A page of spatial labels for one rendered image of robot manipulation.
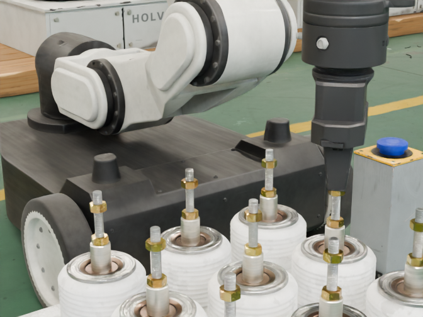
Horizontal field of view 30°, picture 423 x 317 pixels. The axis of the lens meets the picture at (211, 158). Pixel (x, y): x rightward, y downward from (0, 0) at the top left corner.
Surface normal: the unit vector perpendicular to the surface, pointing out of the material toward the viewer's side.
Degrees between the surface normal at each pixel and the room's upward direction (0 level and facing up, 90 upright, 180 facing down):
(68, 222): 37
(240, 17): 61
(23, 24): 90
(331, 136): 90
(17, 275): 0
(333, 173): 90
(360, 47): 90
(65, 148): 0
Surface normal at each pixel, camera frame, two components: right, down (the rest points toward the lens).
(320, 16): -0.71, 0.23
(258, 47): 0.57, 0.39
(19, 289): -0.01, -0.95
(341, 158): -0.22, 0.32
